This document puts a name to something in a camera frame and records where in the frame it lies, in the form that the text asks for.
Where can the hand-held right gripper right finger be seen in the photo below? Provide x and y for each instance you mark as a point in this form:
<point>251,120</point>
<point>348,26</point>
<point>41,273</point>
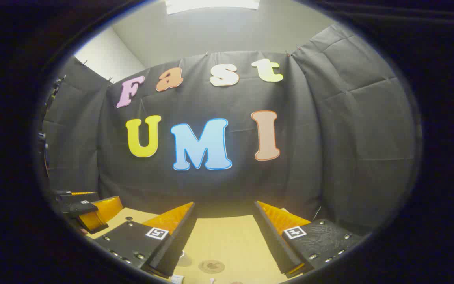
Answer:
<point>274,240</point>

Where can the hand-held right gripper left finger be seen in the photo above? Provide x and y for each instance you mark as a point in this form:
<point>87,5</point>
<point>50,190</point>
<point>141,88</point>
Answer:
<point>175,244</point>

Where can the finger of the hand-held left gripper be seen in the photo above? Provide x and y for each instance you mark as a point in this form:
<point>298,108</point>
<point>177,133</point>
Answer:
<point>73,197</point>
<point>83,208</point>

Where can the round wooden coaster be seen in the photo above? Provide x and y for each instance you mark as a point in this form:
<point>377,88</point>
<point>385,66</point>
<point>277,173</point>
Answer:
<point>211,266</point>

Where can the light wooden desktop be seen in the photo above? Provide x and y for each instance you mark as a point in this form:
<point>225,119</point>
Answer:
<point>227,240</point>

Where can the black backdrop cloth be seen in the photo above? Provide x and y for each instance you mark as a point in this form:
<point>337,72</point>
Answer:
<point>309,130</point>

